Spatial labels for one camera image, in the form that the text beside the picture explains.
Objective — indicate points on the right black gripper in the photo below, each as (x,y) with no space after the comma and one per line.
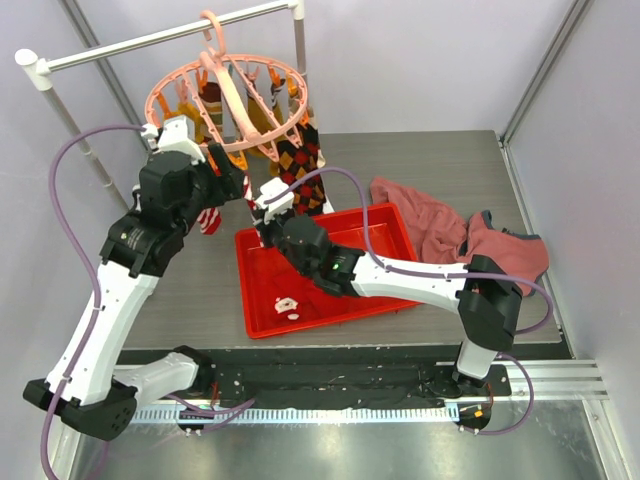
(268,232)

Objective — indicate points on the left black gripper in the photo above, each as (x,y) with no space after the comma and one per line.
(227,186)

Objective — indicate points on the red white striped sock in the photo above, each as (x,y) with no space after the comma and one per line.
(255,211)
(209,221)

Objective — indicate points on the red santa sock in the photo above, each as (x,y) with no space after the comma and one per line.
(293,300)

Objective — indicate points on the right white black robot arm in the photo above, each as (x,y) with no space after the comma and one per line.
(486,300)

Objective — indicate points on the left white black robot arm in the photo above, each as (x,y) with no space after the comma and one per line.
(83,389)

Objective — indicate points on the pink round clip hanger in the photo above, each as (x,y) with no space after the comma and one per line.
(238,76)

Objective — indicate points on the red plastic tray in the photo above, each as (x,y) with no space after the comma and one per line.
(266,276)

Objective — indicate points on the black argyle sock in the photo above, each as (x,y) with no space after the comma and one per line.
(297,161)
(295,100)

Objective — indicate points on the mustard yellow sock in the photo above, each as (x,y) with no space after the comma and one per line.
(258,117)
(193,115)

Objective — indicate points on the beige brown striped sock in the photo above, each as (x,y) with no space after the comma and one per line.
(211,96)

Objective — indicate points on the pink crumpled garment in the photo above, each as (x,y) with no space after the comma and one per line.
(440,235)

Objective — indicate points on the white clothes rack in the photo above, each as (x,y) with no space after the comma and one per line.
(39,70)

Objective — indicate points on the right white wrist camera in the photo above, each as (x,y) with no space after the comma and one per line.
(275,198)

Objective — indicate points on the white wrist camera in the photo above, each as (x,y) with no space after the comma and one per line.
(275,198)
(173,136)

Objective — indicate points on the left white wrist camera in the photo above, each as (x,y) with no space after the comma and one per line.
(173,136)

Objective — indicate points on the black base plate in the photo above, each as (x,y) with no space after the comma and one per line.
(337,378)

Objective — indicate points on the white slotted cable duct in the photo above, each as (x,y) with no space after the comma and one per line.
(169,413)

